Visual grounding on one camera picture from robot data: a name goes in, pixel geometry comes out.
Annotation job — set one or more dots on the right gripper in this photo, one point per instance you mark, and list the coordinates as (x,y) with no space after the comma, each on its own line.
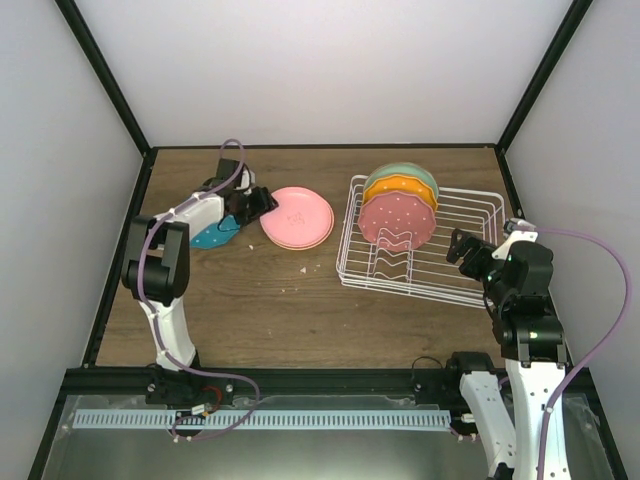
(480,249)

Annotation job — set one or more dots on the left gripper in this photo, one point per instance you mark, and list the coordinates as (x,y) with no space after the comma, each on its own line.
(263,205)

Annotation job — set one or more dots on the blue polka dot plate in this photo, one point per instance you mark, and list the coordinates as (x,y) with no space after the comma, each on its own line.
(216,235)

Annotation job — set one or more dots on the light pink plate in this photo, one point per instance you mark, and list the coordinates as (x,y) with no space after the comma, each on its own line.
(298,209)

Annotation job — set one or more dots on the pale yellow plate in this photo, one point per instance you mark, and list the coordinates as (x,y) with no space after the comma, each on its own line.
(298,240)

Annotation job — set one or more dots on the dark pink polka dot plate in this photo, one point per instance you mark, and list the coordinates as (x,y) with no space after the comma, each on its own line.
(397,221)

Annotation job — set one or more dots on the orange polka dot plate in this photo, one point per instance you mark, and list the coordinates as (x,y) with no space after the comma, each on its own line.
(400,183)

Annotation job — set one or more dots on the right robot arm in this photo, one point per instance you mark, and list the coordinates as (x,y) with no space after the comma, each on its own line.
(526,441)

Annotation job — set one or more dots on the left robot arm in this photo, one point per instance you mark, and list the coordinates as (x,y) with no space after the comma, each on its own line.
(156,266)

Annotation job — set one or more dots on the mint green plate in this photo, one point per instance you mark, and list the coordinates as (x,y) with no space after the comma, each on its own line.
(406,169)

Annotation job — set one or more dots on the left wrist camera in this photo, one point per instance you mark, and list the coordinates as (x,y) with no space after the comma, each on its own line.
(247,180)

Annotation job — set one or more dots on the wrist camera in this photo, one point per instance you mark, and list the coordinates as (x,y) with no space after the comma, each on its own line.
(515,230)
(247,180)

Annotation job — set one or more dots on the white wire dish rack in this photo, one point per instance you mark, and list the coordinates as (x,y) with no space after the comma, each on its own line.
(424,272)

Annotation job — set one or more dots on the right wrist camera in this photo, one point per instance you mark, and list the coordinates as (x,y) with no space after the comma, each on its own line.
(515,230)

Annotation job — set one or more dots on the white slotted cable duct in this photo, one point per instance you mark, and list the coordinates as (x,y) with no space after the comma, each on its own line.
(402,420)

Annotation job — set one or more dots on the black aluminium frame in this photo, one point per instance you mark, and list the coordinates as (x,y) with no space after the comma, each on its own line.
(320,90)

